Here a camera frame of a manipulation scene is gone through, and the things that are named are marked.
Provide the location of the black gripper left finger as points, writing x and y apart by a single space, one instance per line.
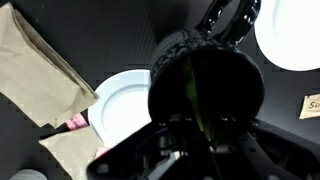
181 130

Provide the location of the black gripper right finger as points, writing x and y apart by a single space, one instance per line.
226 131

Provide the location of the green highlighter marker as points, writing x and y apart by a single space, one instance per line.
191 90

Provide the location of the black speckled mug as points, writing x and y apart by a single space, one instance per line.
230 86

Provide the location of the white round plate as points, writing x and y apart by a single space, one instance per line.
293 33
123 106

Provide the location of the pink sticky note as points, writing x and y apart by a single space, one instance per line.
76 121
101 152

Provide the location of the yellow sticky note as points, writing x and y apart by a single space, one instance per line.
311 106

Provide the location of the brown paper bag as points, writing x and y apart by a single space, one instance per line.
36 70
71 150

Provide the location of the white bowl vase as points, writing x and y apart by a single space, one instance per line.
28 175

